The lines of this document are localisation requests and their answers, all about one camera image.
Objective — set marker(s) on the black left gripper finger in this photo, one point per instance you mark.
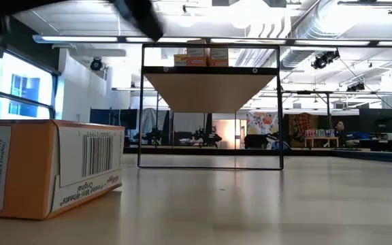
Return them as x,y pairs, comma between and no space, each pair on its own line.
141,17

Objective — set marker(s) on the black background robot arm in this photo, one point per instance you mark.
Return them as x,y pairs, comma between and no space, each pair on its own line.
209,136
155,134

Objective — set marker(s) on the black ceiling spotlight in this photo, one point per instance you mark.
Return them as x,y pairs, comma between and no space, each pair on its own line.
96,64
323,59
356,86

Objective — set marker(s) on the dark partition panel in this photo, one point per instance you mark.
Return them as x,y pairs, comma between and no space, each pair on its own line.
114,119

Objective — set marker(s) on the large glass window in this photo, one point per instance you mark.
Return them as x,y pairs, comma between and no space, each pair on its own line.
22,88

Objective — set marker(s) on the blue and white object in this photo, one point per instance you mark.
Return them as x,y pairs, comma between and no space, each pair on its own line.
279,145

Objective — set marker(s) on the small wooden table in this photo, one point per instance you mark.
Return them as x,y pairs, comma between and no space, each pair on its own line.
322,137

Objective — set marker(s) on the person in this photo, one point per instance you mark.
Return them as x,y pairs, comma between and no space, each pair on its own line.
340,129

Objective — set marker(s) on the black computer monitor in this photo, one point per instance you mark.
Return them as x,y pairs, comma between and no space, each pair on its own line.
379,120

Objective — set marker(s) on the wooden shelf with black frame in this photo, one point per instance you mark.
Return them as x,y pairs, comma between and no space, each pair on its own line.
209,92

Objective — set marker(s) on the colourful wall hanging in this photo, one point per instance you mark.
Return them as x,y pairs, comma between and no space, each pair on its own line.
262,122

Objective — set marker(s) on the silver ventilation duct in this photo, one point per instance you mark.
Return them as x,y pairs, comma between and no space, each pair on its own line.
305,30

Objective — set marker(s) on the dark patterned wall hanging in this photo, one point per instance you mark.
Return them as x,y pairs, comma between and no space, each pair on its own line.
301,124

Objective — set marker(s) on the black metal gantry frame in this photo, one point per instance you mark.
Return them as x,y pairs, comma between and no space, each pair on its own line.
328,109

